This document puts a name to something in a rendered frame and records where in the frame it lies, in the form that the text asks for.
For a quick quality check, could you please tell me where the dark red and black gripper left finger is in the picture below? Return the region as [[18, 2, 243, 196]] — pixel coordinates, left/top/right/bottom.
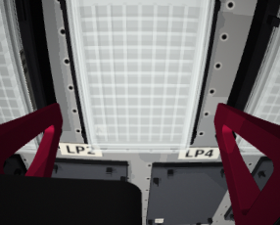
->
[[0, 103, 63, 177]]

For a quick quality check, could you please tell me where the black rectangular frame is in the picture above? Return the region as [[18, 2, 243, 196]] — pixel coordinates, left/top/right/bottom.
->
[[3, 154, 27, 175]]

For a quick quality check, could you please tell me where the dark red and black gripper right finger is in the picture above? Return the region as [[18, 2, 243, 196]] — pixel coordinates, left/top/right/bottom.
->
[[213, 103, 280, 225]]

